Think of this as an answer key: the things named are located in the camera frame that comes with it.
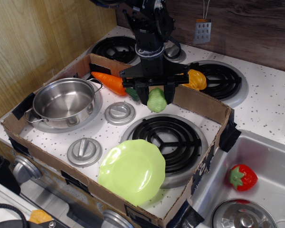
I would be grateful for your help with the steel sink basin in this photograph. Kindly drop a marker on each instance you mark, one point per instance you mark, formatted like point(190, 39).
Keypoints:
point(265, 157)

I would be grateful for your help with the small steel pan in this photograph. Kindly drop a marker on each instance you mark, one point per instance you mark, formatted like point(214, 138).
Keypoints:
point(64, 103)

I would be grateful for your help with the front centre oven knob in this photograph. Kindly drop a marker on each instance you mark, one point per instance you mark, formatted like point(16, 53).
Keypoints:
point(114, 220)

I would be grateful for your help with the upper middle silver knob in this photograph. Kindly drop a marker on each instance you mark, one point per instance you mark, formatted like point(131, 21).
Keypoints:
point(120, 113)

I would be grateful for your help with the silver knob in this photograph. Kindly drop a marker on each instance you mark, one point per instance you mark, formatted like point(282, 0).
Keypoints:
point(84, 152)
point(175, 54)
point(120, 113)

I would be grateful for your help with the back silver knob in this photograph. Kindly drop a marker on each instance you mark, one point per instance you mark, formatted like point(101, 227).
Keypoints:
point(175, 54)

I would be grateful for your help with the light green toy broccoli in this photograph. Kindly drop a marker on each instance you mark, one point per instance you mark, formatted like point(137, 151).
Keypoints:
point(156, 100)

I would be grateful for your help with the red toy strawberry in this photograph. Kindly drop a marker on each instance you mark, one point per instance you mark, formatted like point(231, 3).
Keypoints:
point(242, 178)

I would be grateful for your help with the oven knob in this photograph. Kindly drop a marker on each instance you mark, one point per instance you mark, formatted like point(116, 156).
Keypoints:
point(25, 170)
point(114, 220)

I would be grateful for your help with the hanging metal spatula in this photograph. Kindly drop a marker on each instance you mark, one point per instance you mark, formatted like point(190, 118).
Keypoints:
point(202, 31)

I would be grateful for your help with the front right black burner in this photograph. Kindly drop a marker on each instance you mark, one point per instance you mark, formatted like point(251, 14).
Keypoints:
point(180, 141)

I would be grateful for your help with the steel pot lid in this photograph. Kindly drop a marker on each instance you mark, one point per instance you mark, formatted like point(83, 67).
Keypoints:
point(241, 213)

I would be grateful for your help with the front left oven knob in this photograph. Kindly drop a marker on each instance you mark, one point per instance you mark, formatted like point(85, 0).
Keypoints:
point(25, 170)

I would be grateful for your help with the black burner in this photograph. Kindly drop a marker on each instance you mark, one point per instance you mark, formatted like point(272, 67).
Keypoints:
point(180, 141)
point(224, 82)
point(119, 48)

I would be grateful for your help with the light green plastic plate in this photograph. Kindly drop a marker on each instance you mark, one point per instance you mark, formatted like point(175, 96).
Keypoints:
point(134, 170)

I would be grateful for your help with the back left black burner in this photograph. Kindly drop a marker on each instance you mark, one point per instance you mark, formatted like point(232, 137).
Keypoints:
point(119, 48)

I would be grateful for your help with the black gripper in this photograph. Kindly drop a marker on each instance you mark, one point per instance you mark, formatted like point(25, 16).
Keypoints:
point(157, 72)

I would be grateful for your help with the orange toy carrot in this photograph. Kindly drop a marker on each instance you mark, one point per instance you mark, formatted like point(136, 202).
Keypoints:
point(114, 84)

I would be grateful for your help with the back right black burner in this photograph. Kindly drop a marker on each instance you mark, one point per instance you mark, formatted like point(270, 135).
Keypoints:
point(224, 82)

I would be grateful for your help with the orange object bottom left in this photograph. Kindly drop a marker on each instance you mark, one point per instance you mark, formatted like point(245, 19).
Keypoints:
point(39, 216)

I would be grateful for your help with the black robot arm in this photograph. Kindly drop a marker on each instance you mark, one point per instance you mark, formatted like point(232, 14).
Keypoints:
point(151, 26)

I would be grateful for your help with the lower middle silver knob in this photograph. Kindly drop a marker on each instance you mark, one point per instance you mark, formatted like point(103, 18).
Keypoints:
point(84, 152)

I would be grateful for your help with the yellow toy squash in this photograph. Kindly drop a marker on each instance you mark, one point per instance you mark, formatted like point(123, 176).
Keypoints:
point(197, 80)

